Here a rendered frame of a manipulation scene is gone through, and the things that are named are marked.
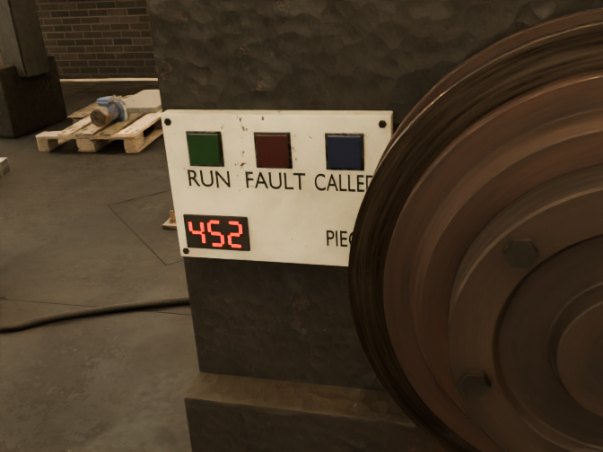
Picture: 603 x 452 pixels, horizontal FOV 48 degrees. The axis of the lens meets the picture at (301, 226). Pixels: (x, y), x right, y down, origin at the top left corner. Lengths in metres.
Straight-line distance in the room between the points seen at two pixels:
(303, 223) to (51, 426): 1.74
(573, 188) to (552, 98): 0.08
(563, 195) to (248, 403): 0.52
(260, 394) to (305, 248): 0.22
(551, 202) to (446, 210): 0.10
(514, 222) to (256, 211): 0.36
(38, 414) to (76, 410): 0.12
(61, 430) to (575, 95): 2.05
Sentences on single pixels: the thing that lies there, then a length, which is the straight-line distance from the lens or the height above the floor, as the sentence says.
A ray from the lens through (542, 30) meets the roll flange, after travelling 0.62.
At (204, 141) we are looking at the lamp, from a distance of 0.77.
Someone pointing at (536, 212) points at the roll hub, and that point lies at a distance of 0.51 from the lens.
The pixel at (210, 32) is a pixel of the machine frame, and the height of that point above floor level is 1.32.
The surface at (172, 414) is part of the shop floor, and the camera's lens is 2.31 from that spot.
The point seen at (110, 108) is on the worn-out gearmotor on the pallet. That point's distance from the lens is 5.23.
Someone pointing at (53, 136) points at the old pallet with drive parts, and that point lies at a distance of 5.30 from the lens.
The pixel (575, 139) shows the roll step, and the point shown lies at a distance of 0.54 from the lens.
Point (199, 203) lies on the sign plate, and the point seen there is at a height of 1.13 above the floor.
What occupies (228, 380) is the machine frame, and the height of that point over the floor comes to 0.87.
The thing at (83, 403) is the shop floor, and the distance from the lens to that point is 2.46.
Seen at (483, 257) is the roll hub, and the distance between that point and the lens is 0.52.
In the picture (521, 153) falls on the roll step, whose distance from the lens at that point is 0.55.
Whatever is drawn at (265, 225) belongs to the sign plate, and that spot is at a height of 1.11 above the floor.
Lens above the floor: 1.42
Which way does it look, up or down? 24 degrees down
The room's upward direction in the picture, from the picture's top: 4 degrees counter-clockwise
